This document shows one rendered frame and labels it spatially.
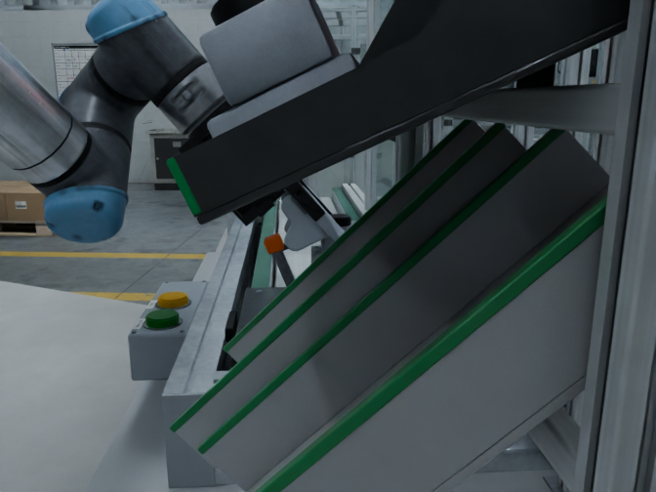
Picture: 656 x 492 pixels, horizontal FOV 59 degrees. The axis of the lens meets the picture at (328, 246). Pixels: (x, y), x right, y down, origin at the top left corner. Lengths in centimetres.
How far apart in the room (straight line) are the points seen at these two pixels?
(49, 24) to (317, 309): 945
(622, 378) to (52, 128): 50
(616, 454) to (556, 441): 4
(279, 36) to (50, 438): 60
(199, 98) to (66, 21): 900
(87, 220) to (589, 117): 50
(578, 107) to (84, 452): 62
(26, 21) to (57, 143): 931
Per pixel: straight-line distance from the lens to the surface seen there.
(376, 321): 33
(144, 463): 68
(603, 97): 20
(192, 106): 64
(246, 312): 74
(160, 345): 73
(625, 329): 18
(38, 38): 980
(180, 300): 80
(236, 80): 24
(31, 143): 58
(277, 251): 69
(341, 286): 35
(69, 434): 76
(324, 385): 35
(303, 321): 36
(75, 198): 60
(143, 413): 77
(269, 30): 24
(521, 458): 66
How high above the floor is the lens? 123
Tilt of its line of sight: 14 degrees down
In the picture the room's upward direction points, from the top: straight up
